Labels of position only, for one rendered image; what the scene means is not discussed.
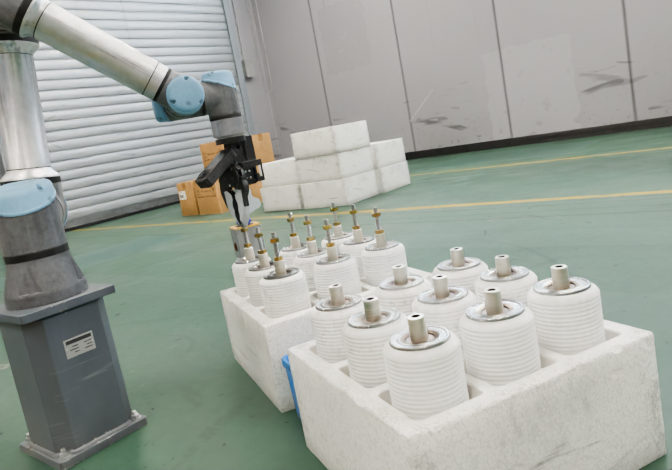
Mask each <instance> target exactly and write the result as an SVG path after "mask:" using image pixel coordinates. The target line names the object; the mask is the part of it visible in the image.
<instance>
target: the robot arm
mask: <svg viewBox="0 0 672 470"><path fill-rule="evenodd" d="M39 41H41V42H43V43H45V44H47V45H48V46H50V47H52V48H54V49H56V50H58V51H60V52H62V53H64V54H65V55H67V56H69V57H71V58H73V59H75V60H77V61H79V62H81V63H83V64H84V65H86V66H88V67H90V68H92V69H94V70H96V71H98V72H100V73H102V74H103V75H105V76H107V77H109V78H111V79H113V80H115V81H117V82H119V83H121V84H122V85H124V86H126V87H128V88H130V89H132V90H134V91H136V92H138V93H140V94H141V95H143V96H145V97H147V98H149V99H151V102H152V107H153V111H154V115H155V118H156V120H157V121H158V122H160V123H163V122H173V121H177V120H183V119H189V118H195V117H201V116H205V115H209V119H210V123H211V128H212V132H213V137H214V138H215V139H217V140H215V143H216V146H218V145H224V149H223V150H220V151H219V153H218V154H217V155H216V156H215V157H214V159H213V160H212V161H211V162H210V163H209V164H208V166H207V167H206V168H205V169H204V170H203V172H201V173H200V174H199V176H198V177H197V179H196V180H195V183H196V184H197V185H198V186H199V187H200V188H201V189H203V188H210V187H212V186H213V185H214V184H215V183H216V181H217V180H218V179H219V180H218V181H219V184H220V192H221V195H222V198H223V200H224V202H225V204H226V207H227V208H228V209H229V211H230V213H231V214H232V216H233V217H234V219H235V220H236V221H237V223H238V224H239V225H240V227H242V226H241V223H242V224H243V225H244V226H245V227H246V226H248V222H249V215H250V213H252V212H253V211H254V210H256V209H257V208H259V207H260V205H261V202H260V200H259V199H258V198H255V197H253V196H252V194H251V190H250V188H249V185H251V184H255V183H257V182H258V181H262V180H265V176H264V171H263V166H262V162H261V159H256V155H255V150H254V145H253V141H252V136H251V135H249V136H245V135H243V134H244V133H245V128H244V123H243V118H242V115H241V110H240V105H239V100H238V95H237V88H236V85H235V81H234V78H233V74H232V73H231V72H230V71H229V70H216V71H211V72H206V73H204V74H202V75H201V83H200V82H199V81H198V80H196V79H195V78H193V77H190V76H186V75H181V74H179V73H177V72H176V71H174V70H172V69H170V68H168V67H166V66H165V65H163V64H161V63H159V62H157V61H156V60H154V59H152V58H150V57H148V56H147V55H145V54H143V53H141V52H140V51H138V50H136V49H134V48H132V47H131V46H129V45H127V44H125V43H123V42H122V41H120V40H118V39H116V38H114V37H113V36H111V35H109V34H107V33H105V32H104V31H102V30H100V29H98V28H96V27H95V26H93V25H91V24H89V23H87V22H86V21H84V20H82V19H80V18H78V17H77V16H75V15H73V14H71V13H69V12H68V11H66V10H64V9H62V8H60V7H59V6H57V5H55V4H53V3H51V2H50V1H48V0H0V136H1V142H2V148H3V153H4V159H5V165H6V174H5V175H4V176H3V177H2V179H1V180H0V185H1V186H0V248H1V252H2V256H3V259H4V263H5V267H6V274H5V286H4V303H5V307H6V310H9V311H17V310H25V309H31V308H36V307H40V306H44V305H48V304H52V303H56V302H59V301H62V300H65V299H68V298H71V297H73V296H76V295H78V294H80V293H83V292H84V291H86V290H87V289H88V288H89V286H88V282H87V278H86V276H85V275H84V273H83V272H82V270H81V269H80V267H79V266H78V264H77V263H76V261H75V260H74V258H73V256H72V255H71V253H70V250H69V246H68V242H67V238H66V234H65V230H64V224H65V223H66V220H67V217H68V206H67V202H66V200H65V198H64V196H63V190H62V184H61V177H60V174H59V173H57V172H56V171H55V170H53V169H52V168H51V163H50V157H49V151H48V145H47V139H46V132H45V126H44V120H43V114H42V107H41V101H40V95H39V89H38V83H37V76H36V70H35V64H34V58H33V55H34V53H35V52H36V51H37V50H38V48H39V47H40V45H39ZM257 165H260V166H261V171H262V176H260V174H259V173H257V168H256V166H257ZM233 187H234V189H233V190H232V188H233Z"/></svg>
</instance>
